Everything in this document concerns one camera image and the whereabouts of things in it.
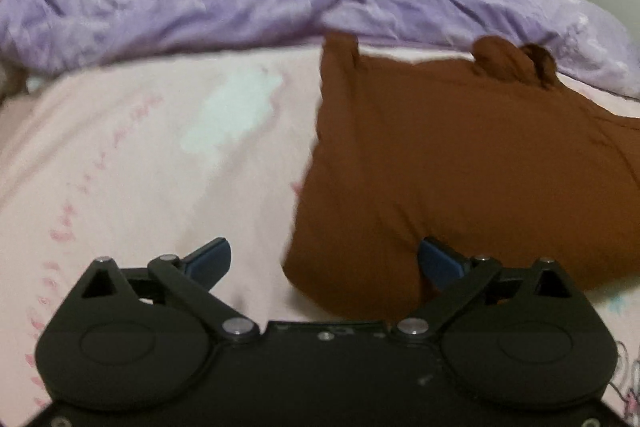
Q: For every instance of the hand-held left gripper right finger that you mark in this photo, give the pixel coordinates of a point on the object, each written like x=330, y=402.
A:
x=440, y=264

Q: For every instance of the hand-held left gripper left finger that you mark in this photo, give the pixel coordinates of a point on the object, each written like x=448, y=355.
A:
x=210, y=259

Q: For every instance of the brown jacket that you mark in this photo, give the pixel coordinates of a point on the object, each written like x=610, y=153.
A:
x=450, y=157

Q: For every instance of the pink printed blanket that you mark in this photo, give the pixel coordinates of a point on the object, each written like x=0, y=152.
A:
x=140, y=167

